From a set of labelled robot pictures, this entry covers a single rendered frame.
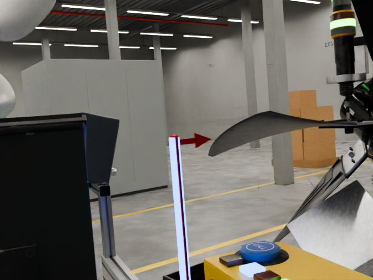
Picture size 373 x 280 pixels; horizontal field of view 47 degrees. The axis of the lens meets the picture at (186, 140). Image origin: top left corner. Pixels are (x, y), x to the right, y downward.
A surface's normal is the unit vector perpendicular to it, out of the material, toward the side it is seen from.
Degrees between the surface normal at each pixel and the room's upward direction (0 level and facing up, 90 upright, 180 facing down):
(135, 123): 90
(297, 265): 0
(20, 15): 100
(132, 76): 90
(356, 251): 55
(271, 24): 90
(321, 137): 90
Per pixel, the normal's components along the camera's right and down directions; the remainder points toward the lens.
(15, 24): 0.72, 0.30
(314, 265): -0.08, -1.00
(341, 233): -0.47, -0.50
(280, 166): -0.82, 0.09
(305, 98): 0.61, 0.00
